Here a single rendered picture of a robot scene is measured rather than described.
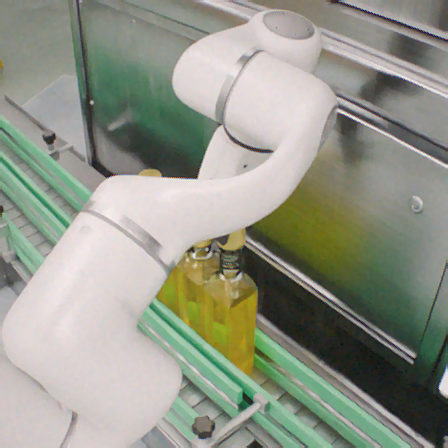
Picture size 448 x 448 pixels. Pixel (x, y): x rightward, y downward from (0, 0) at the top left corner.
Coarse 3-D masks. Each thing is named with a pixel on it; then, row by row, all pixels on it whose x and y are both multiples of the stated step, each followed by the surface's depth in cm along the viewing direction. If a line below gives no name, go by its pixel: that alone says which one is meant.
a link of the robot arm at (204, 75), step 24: (264, 24) 54; (288, 24) 55; (312, 24) 56; (192, 48) 50; (216, 48) 50; (240, 48) 50; (264, 48) 53; (288, 48) 53; (312, 48) 54; (192, 72) 50; (216, 72) 49; (240, 72) 49; (312, 72) 57; (192, 96) 51; (216, 96) 50; (216, 120) 53
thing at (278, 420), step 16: (0, 160) 132; (16, 176) 127; (32, 192) 122; (48, 208) 118; (64, 224) 114; (160, 304) 96; (176, 320) 93; (192, 336) 91; (208, 352) 89; (224, 368) 87; (240, 384) 86; (256, 384) 84; (272, 400) 81; (256, 416) 87; (272, 416) 83; (288, 416) 79; (272, 432) 85; (288, 432) 82; (304, 432) 78
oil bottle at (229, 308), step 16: (208, 288) 83; (224, 288) 81; (240, 288) 81; (256, 288) 84; (208, 304) 85; (224, 304) 81; (240, 304) 82; (256, 304) 86; (208, 320) 87; (224, 320) 83; (240, 320) 84; (208, 336) 89; (224, 336) 86; (240, 336) 87; (224, 352) 88; (240, 352) 89; (240, 368) 92
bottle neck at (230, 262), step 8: (240, 248) 79; (224, 256) 79; (232, 256) 79; (240, 256) 79; (224, 264) 80; (232, 264) 79; (240, 264) 80; (224, 272) 81; (232, 272) 80; (240, 272) 81; (224, 280) 81; (232, 280) 81
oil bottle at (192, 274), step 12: (216, 252) 86; (180, 264) 86; (192, 264) 85; (204, 264) 84; (216, 264) 85; (180, 276) 87; (192, 276) 85; (204, 276) 84; (180, 288) 89; (192, 288) 86; (180, 300) 91; (192, 300) 88; (180, 312) 93; (192, 312) 90; (192, 324) 92; (204, 336) 92
